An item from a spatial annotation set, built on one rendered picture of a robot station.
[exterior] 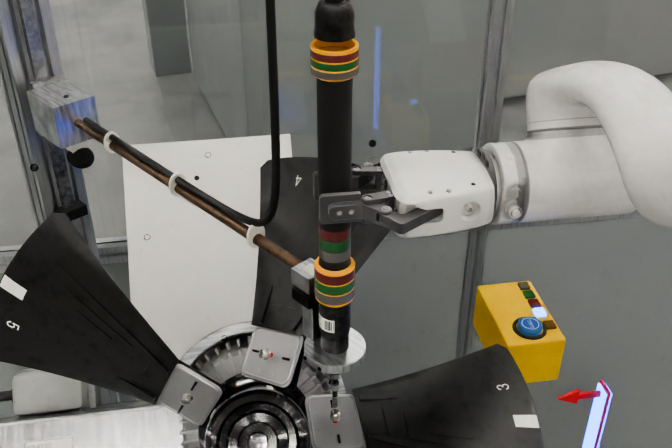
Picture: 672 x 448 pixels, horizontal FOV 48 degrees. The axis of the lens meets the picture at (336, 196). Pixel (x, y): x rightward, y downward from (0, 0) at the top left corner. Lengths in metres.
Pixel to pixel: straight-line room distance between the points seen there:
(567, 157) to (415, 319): 1.10
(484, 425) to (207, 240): 0.49
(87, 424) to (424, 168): 0.57
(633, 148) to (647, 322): 1.45
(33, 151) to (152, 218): 0.27
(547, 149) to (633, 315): 1.32
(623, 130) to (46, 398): 0.80
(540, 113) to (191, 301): 0.61
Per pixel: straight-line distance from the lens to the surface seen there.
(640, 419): 2.37
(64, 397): 1.11
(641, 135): 0.69
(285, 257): 0.86
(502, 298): 1.35
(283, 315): 0.94
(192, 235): 1.17
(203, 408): 0.96
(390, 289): 1.76
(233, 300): 1.17
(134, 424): 1.07
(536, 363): 1.30
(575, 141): 0.79
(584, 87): 0.73
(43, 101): 1.24
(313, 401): 0.98
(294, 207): 0.98
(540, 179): 0.77
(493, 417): 1.01
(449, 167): 0.77
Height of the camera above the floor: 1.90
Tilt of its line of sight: 31 degrees down
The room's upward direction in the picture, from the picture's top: straight up
